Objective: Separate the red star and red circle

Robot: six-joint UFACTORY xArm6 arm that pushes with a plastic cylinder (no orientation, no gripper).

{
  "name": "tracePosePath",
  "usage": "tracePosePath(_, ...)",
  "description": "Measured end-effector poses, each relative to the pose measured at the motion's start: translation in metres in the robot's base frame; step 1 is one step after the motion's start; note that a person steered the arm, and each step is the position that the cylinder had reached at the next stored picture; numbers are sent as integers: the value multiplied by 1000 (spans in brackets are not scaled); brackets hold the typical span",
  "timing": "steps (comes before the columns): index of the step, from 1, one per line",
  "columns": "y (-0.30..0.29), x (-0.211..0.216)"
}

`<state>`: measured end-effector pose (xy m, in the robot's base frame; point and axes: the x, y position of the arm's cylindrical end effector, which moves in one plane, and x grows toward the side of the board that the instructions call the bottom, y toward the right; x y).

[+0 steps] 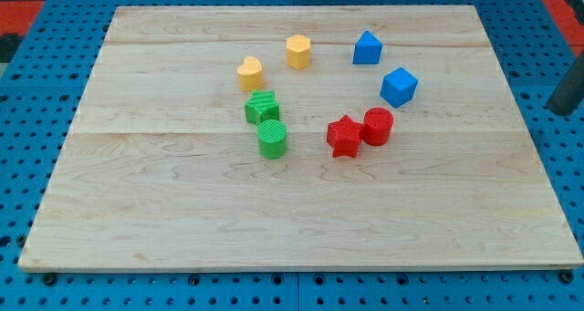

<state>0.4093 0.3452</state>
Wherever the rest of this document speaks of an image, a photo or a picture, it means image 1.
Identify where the red star block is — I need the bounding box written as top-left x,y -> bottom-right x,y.
326,115 -> 363,158

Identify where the blue cube block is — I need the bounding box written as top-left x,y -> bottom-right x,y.
380,67 -> 418,109

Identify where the yellow hexagon block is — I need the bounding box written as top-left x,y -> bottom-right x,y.
286,35 -> 311,70

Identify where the green cylinder block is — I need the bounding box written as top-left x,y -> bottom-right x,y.
257,119 -> 287,159

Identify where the red cylinder block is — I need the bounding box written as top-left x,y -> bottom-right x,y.
361,108 -> 394,146

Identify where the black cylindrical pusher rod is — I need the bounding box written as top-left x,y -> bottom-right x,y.
547,53 -> 583,116

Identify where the yellow heart block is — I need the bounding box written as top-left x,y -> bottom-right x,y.
236,57 -> 264,92

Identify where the blue triangle block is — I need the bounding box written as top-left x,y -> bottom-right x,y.
352,30 -> 383,65

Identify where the light wooden board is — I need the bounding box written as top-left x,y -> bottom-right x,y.
19,5 -> 583,274

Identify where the green star block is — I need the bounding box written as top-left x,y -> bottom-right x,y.
245,90 -> 280,125

